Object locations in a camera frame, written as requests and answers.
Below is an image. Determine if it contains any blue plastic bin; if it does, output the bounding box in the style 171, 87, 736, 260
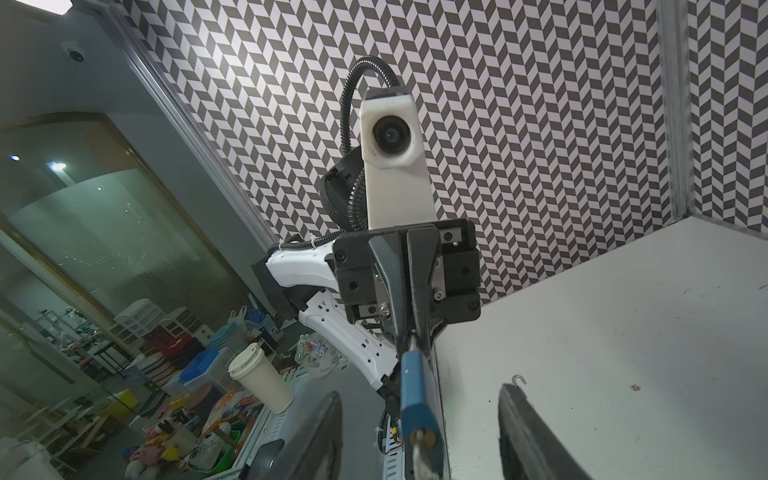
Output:
179, 348, 220, 384

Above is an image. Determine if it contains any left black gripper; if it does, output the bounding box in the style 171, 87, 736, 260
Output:
332, 219, 482, 354

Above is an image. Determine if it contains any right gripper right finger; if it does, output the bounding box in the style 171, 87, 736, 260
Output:
498, 384, 590, 480

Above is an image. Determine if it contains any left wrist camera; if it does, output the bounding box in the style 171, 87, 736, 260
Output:
360, 86, 437, 229

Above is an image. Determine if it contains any white paper cup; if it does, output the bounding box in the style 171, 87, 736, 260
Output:
228, 343, 293, 414

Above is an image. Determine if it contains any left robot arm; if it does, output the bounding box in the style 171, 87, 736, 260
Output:
254, 56, 481, 424

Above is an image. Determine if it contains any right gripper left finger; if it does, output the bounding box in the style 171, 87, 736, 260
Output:
239, 391, 344, 480

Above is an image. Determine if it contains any blue padlock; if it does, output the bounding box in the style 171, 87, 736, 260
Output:
401, 335, 445, 479

